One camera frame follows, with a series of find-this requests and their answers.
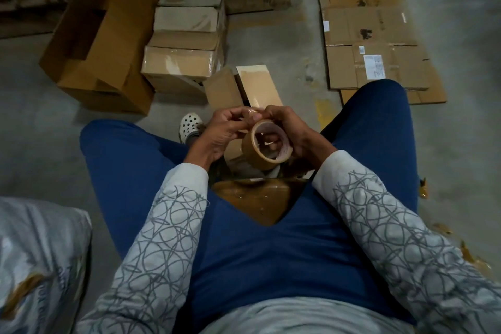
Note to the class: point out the person's right hand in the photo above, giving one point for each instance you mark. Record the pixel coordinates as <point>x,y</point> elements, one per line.
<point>301,136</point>

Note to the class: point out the person's left hand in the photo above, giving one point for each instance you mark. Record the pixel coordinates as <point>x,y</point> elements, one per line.
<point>215,134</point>

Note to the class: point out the brown packing tape roll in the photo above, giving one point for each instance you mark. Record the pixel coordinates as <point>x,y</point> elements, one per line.
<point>266,146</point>

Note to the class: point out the small brown cardboard box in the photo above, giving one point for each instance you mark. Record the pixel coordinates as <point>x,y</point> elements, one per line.
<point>188,17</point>

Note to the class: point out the large black-label cardboard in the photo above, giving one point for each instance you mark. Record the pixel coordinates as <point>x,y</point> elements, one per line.
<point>117,40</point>

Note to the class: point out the brown cardboard sheet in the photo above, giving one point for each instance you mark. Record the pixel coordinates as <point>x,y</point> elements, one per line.
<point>434,95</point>

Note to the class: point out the person's left forearm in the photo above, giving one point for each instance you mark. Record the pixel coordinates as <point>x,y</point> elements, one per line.
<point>153,267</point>

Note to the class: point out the person's right forearm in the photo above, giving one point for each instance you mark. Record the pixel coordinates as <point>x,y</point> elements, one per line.
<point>407,251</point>

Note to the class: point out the person's left white clog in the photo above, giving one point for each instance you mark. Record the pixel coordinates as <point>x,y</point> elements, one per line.
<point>190,126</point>

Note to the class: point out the person's blue trousers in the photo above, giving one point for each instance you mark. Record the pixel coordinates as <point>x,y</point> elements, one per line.
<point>274,259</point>

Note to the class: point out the person's grey shirt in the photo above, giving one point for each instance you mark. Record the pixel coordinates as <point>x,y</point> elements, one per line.
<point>305,318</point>

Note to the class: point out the crumpled brown tape scraps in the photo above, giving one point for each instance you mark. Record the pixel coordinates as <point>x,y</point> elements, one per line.
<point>462,251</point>

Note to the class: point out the brown plastic-wrapped stool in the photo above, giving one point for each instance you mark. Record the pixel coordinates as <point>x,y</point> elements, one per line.
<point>258,198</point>

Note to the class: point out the white woven sack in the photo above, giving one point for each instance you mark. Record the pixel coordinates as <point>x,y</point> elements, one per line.
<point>39,267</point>

